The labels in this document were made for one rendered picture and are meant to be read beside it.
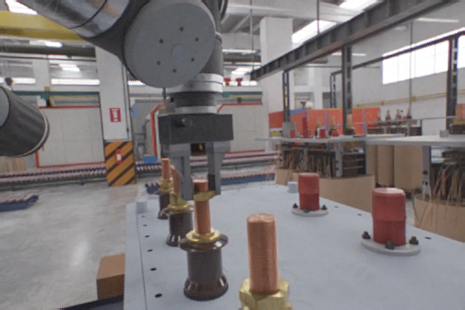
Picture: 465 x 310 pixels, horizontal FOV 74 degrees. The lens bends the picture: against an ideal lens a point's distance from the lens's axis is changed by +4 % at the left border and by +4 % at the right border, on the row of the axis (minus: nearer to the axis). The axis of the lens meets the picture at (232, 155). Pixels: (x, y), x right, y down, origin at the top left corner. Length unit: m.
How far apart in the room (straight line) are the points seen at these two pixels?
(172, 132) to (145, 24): 0.23
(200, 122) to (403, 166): 7.02
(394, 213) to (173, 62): 0.61
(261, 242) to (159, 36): 0.22
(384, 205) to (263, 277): 0.52
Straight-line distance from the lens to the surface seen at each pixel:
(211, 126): 0.54
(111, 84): 10.92
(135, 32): 0.31
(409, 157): 7.43
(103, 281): 1.87
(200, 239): 0.56
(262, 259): 0.31
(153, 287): 0.66
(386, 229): 0.80
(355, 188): 3.12
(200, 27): 0.34
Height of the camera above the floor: 1.66
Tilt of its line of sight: 5 degrees down
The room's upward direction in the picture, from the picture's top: 3 degrees counter-clockwise
